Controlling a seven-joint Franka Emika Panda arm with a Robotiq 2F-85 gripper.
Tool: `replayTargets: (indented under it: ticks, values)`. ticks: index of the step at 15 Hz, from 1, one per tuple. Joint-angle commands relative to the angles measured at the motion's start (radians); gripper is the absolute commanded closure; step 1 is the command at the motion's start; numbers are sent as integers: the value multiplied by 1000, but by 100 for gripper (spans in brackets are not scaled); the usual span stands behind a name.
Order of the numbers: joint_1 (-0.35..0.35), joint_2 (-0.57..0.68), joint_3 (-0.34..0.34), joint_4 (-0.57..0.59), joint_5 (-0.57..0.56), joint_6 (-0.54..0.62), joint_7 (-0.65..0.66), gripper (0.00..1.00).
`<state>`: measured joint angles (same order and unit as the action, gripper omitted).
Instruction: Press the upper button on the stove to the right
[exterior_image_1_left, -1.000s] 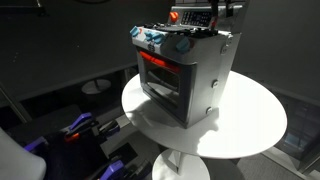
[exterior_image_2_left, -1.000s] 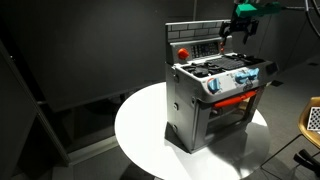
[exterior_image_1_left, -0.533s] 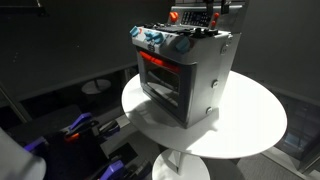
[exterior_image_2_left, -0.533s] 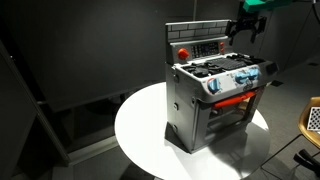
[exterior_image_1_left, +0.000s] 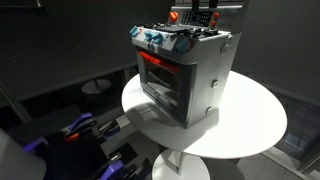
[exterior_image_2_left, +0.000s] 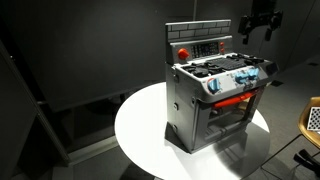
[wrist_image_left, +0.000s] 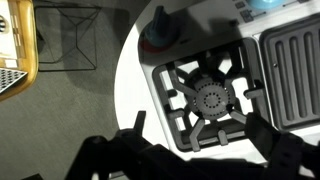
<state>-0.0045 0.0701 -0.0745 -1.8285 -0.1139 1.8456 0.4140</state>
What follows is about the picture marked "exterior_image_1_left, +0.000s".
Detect grey oven door with window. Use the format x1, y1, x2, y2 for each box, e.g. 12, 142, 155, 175
135, 46, 198, 128

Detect red oven door handle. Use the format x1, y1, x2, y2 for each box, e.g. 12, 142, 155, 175
138, 50, 182, 75

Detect grey toy stove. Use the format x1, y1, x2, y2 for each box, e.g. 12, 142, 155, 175
129, 0, 250, 130

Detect blue stove knob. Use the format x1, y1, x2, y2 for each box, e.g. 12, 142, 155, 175
143, 31, 155, 43
152, 32, 166, 46
175, 35, 192, 54
129, 25, 141, 38

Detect white table pedestal base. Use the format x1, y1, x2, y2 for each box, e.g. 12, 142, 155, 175
151, 148, 211, 180

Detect purple black clamp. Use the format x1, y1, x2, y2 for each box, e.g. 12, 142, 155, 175
99, 159, 126, 180
97, 119, 121, 138
22, 136, 50, 153

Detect red round dial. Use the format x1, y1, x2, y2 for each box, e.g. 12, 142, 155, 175
168, 11, 180, 24

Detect black keypad panel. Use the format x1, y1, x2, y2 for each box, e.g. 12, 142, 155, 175
180, 10, 215, 28

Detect black burner grates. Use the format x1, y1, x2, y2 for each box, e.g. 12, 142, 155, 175
143, 21, 220, 39

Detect purple clamp with orange tip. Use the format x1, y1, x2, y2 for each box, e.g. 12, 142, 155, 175
63, 111, 98, 144

